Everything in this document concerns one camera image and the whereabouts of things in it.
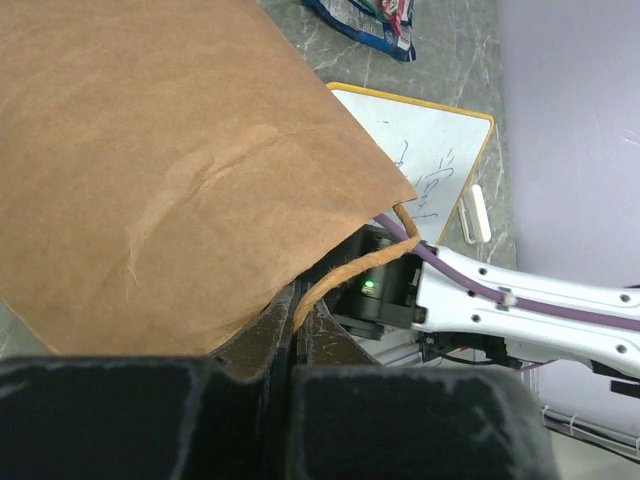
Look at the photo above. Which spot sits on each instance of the brown paper bag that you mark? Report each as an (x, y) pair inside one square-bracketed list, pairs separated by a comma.
[(166, 168)]

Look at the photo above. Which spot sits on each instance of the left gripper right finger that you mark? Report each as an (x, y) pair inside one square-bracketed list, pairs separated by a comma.
[(368, 421)]

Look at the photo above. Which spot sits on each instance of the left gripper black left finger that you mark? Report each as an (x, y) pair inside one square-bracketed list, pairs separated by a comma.
[(215, 416)]

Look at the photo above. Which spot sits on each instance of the white board eraser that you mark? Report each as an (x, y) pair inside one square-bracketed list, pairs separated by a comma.
[(474, 216)]

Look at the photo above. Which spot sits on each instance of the dark blue snack bag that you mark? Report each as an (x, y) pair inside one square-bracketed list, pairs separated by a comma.
[(359, 21)]

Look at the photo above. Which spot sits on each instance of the red snack packet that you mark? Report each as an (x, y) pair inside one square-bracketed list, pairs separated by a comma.
[(394, 12)]

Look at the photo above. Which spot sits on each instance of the aluminium rail frame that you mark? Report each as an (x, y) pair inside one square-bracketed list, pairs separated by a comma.
[(396, 349)]

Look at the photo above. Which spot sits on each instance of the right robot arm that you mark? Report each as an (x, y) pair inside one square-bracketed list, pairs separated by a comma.
[(453, 302)]

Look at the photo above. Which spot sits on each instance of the small whiteboard with frame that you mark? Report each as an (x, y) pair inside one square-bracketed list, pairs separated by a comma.
[(437, 148)]

